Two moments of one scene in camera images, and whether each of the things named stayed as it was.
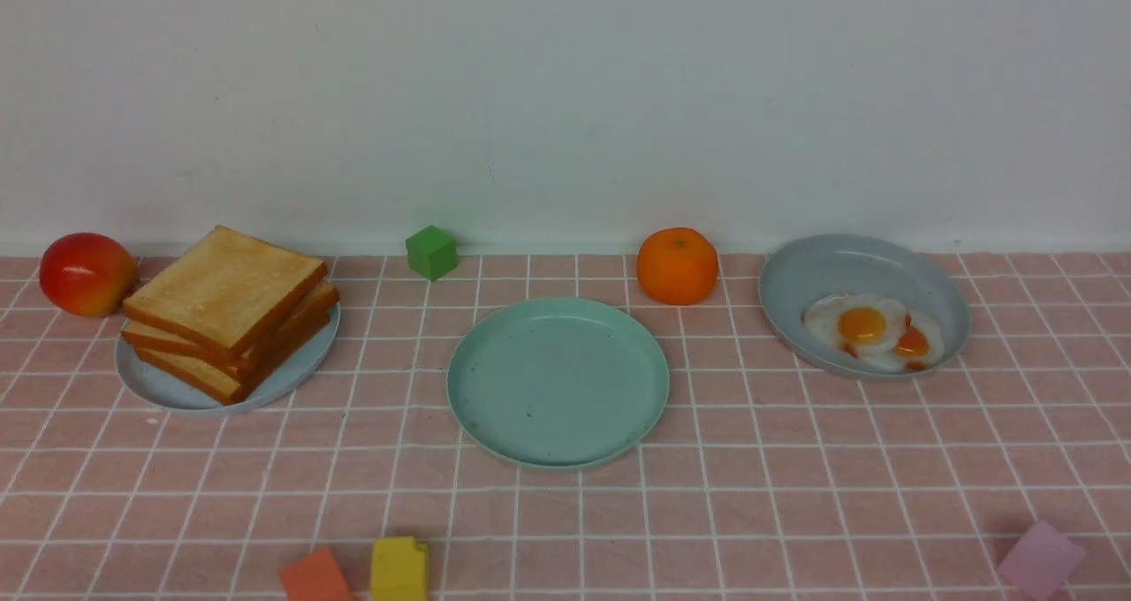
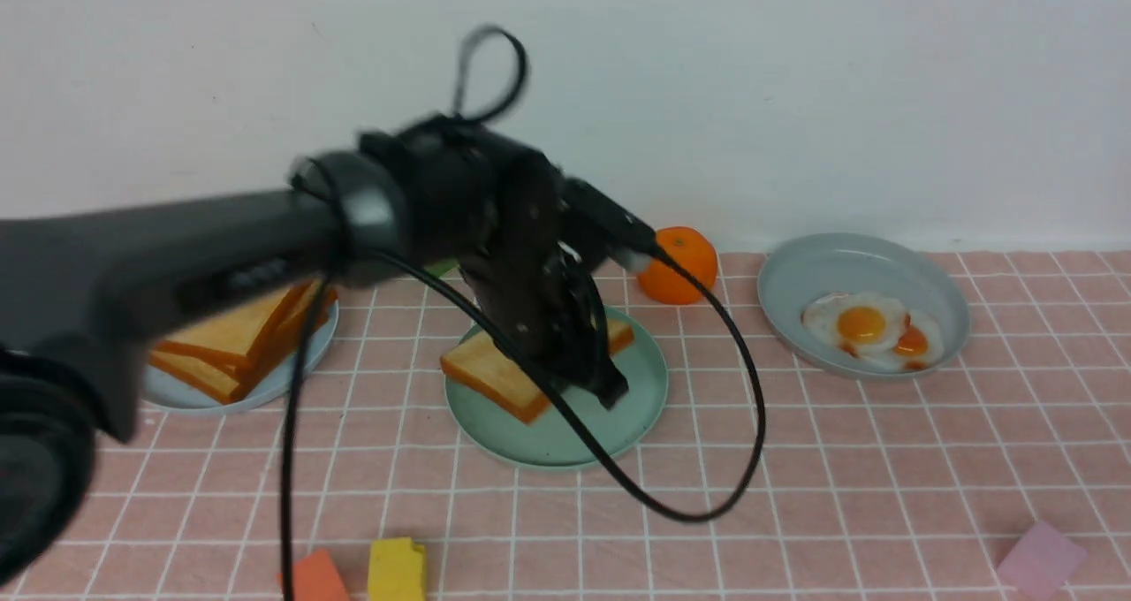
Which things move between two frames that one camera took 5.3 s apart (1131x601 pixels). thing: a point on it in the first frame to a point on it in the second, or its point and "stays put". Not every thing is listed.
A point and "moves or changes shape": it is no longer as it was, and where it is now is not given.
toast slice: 228,289 moves or changes shape
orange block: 317,577 stays put
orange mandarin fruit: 677,265 stays put
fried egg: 863,325 stays put
